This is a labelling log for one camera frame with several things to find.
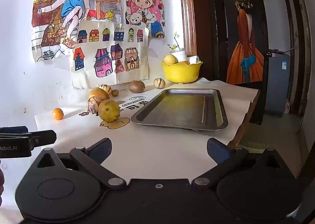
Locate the metal door handle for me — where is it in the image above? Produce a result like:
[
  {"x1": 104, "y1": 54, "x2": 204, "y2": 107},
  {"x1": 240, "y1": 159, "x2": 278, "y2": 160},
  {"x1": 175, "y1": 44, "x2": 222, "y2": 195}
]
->
[{"x1": 264, "y1": 47, "x2": 296, "y2": 58}]

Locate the dark far doorway frame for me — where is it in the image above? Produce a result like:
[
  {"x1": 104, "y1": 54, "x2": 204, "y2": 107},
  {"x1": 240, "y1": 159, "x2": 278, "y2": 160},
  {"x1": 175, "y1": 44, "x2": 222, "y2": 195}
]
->
[{"x1": 257, "y1": 0, "x2": 299, "y2": 116}]

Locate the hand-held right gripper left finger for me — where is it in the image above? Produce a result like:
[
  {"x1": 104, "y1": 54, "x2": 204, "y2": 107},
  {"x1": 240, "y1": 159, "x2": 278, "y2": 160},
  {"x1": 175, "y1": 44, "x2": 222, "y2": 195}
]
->
[{"x1": 36, "y1": 137, "x2": 127, "y2": 189}]

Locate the boy with fan drawing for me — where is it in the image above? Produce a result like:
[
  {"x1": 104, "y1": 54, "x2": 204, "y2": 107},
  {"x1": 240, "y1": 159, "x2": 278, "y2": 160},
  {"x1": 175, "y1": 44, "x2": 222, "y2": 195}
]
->
[{"x1": 31, "y1": 0, "x2": 123, "y2": 63}]

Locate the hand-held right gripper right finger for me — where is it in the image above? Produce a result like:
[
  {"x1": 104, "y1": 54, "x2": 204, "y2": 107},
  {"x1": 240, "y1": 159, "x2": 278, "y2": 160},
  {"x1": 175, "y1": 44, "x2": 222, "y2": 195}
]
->
[{"x1": 191, "y1": 137, "x2": 282, "y2": 189}]

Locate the orange-yellow round fruit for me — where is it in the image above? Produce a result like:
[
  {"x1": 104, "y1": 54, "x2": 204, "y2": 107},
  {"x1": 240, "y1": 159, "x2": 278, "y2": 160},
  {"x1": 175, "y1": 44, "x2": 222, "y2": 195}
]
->
[{"x1": 88, "y1": 88, "x2": 110, "y2": 102}]

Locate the pink cartoon child poster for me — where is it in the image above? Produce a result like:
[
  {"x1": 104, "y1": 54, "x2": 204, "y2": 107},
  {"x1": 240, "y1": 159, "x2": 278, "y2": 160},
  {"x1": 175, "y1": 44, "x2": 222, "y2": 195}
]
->
[{"x1": 124, "y1": 0, "x2": 166, "y2": 38}]

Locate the metal baking tray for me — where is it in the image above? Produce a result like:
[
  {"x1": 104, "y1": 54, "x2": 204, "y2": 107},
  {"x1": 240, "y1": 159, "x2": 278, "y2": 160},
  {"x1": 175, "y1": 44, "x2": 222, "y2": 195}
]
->
[{"x1": 130, "y1": 88, "x2": 229, "y2": 131}]

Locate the yellow flower sprig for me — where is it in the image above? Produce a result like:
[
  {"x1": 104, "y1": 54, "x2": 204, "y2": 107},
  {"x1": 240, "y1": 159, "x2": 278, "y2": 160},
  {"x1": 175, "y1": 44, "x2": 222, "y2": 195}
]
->
[{"x1": 167, "y1": 31, "x2": 181, "y2": 52}]

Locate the yellow apple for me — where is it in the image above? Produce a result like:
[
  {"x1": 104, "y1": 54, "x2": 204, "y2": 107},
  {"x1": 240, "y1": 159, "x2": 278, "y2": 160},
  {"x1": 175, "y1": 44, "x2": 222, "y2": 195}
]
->
[{"x1": 163, "y1": 54, "x2": 179, "y2": 65}]

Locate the yellow plastic bowl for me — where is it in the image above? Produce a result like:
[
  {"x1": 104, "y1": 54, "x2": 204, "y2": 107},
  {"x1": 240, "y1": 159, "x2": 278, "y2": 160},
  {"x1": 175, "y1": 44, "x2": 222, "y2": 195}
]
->
[{"x1": 160, "y1": 61, "x2": 203, "y2": 84}]

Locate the dark wooden door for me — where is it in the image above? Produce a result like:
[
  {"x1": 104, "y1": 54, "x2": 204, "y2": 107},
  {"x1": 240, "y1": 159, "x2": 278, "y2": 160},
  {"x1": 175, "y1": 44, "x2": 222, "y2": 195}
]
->
[{"x1": 212, "y1": 0, "x2": 271, "y2": 126}]

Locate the white cup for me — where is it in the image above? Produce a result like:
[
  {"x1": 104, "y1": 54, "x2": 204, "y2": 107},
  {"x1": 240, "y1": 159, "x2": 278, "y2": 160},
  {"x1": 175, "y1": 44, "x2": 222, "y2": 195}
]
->
[{"x1": 170, "y1": 49, "x2": 188, "y2": 63}]

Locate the orange dress door poster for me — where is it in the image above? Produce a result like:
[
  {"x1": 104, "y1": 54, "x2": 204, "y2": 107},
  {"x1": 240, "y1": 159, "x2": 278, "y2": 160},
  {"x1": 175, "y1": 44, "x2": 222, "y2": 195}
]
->
[{"x1": 223, "y1": 0, "x2": 270, "y2": 85}]

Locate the yellow spotted round fruit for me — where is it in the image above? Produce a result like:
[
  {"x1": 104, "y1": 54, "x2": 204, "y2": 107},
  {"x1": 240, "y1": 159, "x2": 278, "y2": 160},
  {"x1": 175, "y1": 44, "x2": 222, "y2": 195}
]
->
[{"x1": 98, "y1": 99, "x2": 121, "y2": 123}]

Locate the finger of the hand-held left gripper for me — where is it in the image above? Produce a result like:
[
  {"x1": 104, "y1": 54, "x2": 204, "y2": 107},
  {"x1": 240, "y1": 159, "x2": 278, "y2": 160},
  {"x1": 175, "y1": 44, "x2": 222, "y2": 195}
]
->
[
  {"x1": 0, "y1": 126, "x2": 29, "y2": 134},
  {"x1": 29, "y1": 130, "x2": 57, "y2": 147}
]

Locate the colourful houses drawing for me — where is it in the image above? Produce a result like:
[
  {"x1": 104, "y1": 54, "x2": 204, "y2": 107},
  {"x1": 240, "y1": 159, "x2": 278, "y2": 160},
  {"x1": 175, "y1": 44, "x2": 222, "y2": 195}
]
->
[{"x1": 69, "y1": 21, "x2": 150, "y2": 89}]

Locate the small orange mandarin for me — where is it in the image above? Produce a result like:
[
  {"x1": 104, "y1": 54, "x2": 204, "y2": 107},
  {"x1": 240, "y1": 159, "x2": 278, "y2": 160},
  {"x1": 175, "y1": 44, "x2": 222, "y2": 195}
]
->
[{"x1": 52, "y1": 108, "x2": 64, "y2": 120}]

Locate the brown wooden door frame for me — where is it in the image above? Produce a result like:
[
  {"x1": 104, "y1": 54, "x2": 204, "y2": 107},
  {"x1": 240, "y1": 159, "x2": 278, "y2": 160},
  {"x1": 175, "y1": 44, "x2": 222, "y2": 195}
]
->
[{"x1": 177, "y1": 0, "x2": 217, "y2": 82}]

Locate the brown kiwi with sticker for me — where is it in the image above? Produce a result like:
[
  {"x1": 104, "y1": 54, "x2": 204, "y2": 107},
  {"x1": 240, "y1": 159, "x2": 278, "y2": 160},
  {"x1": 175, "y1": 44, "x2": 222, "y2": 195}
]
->
[{"x1": 128, "y1": 80, "x2": 146, "y2": 93}]

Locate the grey-blue appliance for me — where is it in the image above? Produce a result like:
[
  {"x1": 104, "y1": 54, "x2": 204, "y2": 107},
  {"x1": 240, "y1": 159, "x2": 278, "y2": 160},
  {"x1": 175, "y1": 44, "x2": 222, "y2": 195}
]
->
[{"x1": 264, "y1": 50, "x2": 292, "y2": 118}]

